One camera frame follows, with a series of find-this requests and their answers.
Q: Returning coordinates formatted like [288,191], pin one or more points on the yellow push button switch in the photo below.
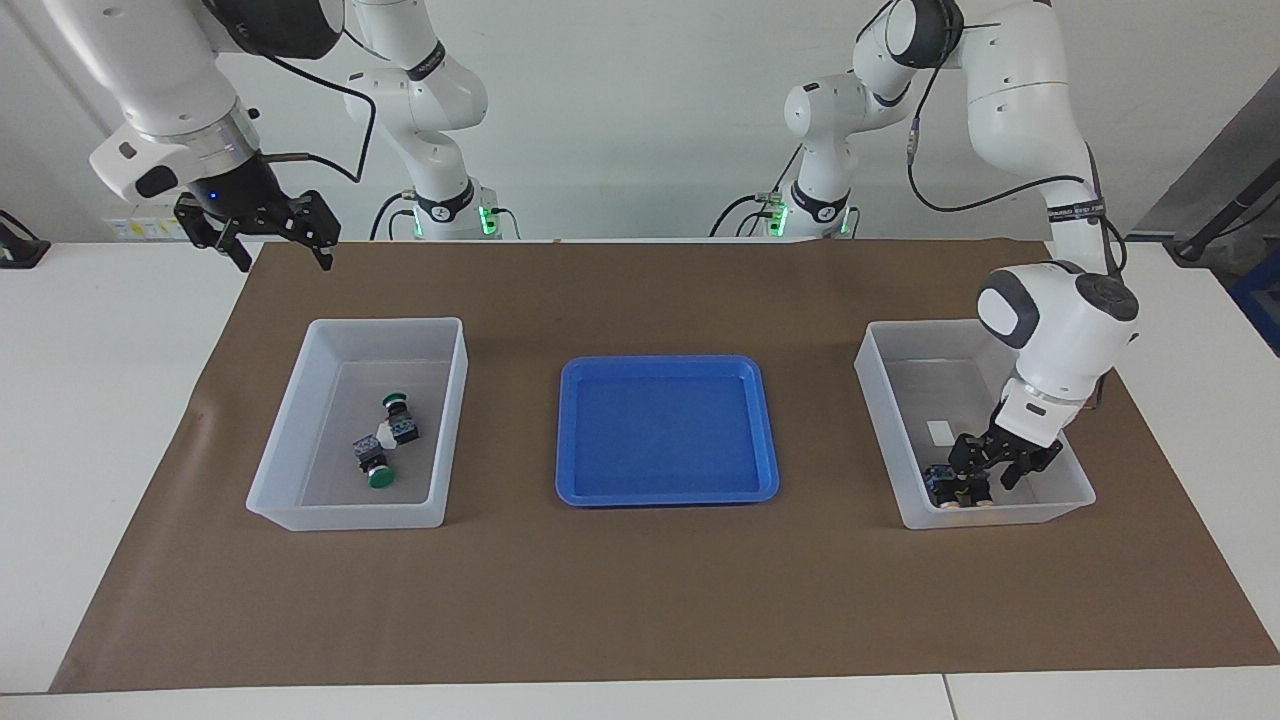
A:
[938,488]
[975,495]

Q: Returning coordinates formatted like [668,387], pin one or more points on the black desk object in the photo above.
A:
[20,250]

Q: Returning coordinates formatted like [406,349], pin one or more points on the brown table mat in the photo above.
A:
[640,600]

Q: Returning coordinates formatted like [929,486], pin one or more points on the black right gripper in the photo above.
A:
[245,200]

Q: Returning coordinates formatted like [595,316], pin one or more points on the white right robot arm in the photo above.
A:
[150,70]

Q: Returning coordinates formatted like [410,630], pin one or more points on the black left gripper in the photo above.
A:
[1010,450]

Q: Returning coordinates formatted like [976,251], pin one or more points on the black stand pole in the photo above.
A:
[1220,215]

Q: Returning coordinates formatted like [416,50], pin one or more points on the plain white label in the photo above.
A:
[384,436]

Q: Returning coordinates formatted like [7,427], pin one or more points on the blue crate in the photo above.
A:
[1262,310]

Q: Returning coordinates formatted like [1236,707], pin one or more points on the blue plastic tray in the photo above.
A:
[665,430]

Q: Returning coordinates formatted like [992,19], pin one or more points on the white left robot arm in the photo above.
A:
[1020,100]

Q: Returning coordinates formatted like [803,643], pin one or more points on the green push button switch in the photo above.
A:
[402,425]
[378,470]

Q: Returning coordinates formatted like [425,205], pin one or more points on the translucent white plastic box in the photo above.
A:
[320,500]
[900,400]

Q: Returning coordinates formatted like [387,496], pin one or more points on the white wall socket strip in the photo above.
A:
[130,228]

